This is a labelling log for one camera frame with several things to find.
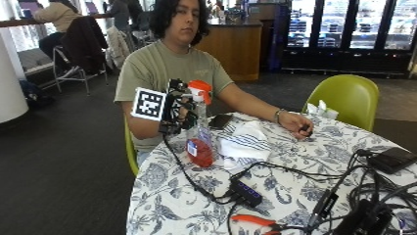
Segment black glove cable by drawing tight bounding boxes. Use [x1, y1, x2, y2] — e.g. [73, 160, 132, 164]
[161, 131, 239, 206]

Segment white crumpled tissue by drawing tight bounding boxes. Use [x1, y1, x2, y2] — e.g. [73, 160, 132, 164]
[307, 99, 340, 120]

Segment bundle of black cables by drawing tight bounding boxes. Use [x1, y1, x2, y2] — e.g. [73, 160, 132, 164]
[225, 148, 417, 235]

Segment metal high stool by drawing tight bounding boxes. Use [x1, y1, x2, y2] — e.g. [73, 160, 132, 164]
[51, 45, 109, 96]

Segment black usb hub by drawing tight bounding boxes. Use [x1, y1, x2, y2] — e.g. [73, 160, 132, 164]
[228, 178, 265, 209]

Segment glass door refrigerator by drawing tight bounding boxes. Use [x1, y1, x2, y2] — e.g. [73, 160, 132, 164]
[277, 0, 417, 76]

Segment wooden counter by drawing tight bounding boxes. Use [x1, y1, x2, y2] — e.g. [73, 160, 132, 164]
[193, 19, 264, 82]

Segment floral blue white tablecloth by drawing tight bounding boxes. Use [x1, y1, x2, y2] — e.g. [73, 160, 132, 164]
[125, 112, 417, 235]

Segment metal bracelet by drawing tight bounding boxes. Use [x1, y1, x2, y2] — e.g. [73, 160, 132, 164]
[273, 108, 287, 125]

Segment black flat device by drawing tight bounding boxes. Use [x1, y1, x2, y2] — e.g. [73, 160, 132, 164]
[368, 146, 417, 175]

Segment small black object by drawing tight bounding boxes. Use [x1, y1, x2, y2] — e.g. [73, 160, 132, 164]
[299, 123, 313, 137]

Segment green plastic chair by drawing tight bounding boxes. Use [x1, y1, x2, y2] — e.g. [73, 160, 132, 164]
[301, 73, 381, 132]
[123, 116, 141, 177]

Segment striped white cloth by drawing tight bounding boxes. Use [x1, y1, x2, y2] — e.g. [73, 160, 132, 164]
[215, 120, 273, 170]

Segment the person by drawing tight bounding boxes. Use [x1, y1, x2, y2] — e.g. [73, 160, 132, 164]
[113, 0, 316, 166]

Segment black adapter box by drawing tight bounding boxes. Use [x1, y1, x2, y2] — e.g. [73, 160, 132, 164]
[307, 189, 340, 228]

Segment white marker cube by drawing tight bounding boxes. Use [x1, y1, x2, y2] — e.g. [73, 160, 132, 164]
[131, 86, 168, 122]

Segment spray bottle with red liquid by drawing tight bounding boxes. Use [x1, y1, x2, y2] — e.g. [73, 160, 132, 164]
[185, 79, 216, 168]

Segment dark backpack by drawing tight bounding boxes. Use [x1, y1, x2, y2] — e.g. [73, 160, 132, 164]
[19, 79, 57, 109]

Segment black smartphone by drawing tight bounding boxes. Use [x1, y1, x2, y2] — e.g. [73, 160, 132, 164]
[208, 113, 235, 131]

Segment light grey jacket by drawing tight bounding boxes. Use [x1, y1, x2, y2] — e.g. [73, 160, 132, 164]
[104, 25, 133, 71]

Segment orange handled pliers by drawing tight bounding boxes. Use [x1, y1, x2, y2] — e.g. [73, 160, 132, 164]
[229, 213, 284, 235]

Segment white round column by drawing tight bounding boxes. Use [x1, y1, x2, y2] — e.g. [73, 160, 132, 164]
[0, 30, 30, 124]

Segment dark jacket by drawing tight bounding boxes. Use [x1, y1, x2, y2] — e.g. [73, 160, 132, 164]
[59, 15, 109, 75]

